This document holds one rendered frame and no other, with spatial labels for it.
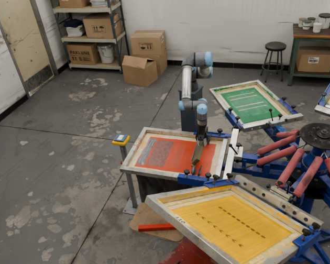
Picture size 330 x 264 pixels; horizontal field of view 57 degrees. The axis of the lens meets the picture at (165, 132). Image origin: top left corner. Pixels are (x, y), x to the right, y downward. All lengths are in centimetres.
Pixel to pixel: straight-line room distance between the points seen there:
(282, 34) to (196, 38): 153
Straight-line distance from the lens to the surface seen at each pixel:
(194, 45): 621
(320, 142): 225
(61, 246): 341
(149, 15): 627
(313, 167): 218
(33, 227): 370
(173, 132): 277
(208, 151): 260
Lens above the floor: 263
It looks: 36 degrees down
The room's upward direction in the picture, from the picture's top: 6 degrees counter-clockwise
